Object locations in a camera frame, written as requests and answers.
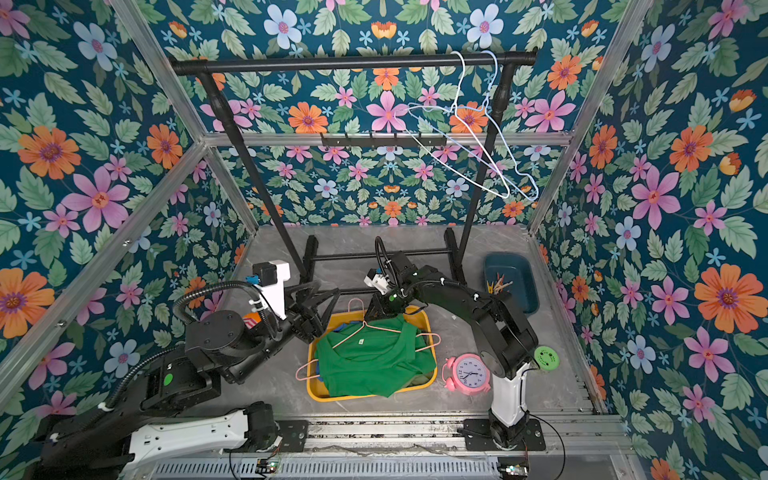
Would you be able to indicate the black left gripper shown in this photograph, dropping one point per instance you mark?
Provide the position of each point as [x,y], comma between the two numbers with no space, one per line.
[303,322]

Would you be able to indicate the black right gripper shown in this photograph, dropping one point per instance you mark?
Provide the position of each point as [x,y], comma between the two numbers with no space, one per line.
[395,282]

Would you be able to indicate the green tank top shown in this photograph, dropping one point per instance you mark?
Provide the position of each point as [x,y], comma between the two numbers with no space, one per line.
[375,360]

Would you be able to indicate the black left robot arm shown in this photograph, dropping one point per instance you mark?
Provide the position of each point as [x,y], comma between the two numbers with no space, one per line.
[231,328]

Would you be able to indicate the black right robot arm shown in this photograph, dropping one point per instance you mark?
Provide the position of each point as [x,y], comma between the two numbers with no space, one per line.
[504,338]

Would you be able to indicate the yellow plastic tray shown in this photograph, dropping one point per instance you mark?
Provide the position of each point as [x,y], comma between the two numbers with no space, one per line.
[318,390]

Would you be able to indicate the pink alarm clock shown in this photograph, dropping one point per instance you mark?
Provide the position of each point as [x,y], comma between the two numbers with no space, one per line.
[466,374]

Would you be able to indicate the dark teal tray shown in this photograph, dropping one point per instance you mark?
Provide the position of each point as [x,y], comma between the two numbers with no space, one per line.
[514,267]

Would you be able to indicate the green round smiley toy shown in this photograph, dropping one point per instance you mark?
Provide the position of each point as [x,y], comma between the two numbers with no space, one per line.
[546,358]

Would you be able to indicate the black clothes rack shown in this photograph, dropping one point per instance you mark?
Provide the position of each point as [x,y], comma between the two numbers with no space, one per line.
[454,250]

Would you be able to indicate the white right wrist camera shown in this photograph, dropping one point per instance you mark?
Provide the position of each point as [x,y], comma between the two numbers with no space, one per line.
[379,281]

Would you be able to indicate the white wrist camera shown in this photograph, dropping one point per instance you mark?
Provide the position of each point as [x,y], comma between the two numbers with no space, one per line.
[270,278]
[379,281]

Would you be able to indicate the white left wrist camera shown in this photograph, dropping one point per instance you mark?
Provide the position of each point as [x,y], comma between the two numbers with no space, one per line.
[270,278]

